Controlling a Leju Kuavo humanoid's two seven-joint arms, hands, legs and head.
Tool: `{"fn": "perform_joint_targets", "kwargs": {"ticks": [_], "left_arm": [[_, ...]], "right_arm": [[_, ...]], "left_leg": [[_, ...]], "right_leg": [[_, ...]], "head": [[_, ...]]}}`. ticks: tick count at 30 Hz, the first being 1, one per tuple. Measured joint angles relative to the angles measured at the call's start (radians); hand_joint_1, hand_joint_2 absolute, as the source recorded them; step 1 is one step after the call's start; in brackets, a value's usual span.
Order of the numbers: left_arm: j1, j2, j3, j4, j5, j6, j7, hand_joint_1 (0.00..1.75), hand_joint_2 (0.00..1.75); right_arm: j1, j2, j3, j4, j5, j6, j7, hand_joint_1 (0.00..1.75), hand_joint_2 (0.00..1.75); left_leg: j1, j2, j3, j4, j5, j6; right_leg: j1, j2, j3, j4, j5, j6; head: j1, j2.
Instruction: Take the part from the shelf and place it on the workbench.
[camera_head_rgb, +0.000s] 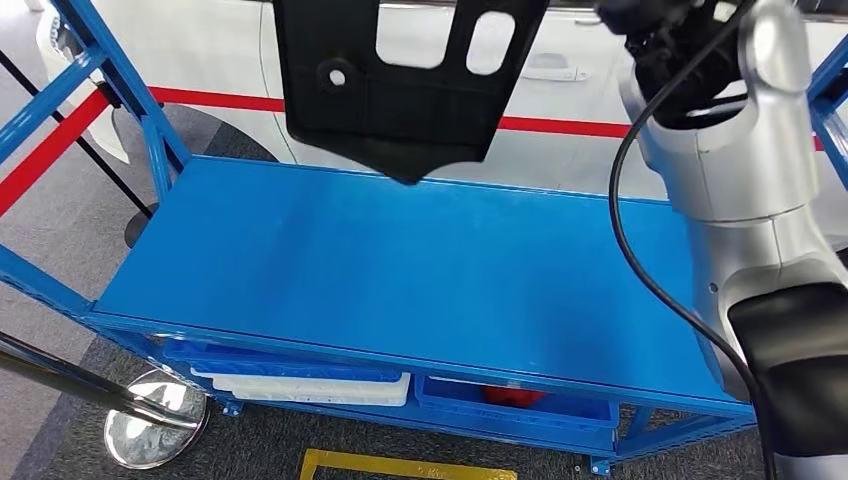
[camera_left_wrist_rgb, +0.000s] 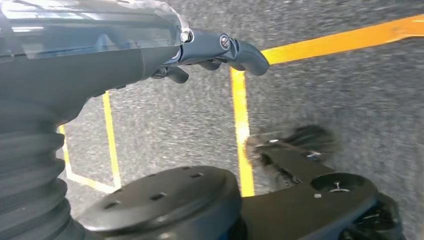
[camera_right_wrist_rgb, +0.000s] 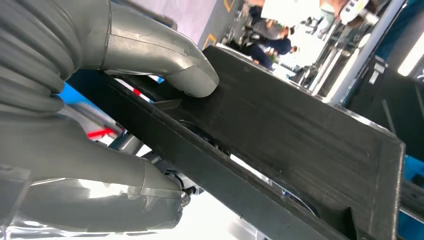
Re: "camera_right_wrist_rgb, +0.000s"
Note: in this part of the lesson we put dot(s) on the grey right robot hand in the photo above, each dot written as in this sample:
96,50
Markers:
82,165

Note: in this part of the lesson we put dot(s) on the grey metal post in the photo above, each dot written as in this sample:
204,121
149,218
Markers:
382,23

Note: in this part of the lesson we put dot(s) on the person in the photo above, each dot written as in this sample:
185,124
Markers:
268,30
280,46

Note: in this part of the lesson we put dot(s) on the red barrier belt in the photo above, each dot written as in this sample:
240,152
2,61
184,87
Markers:
99,133

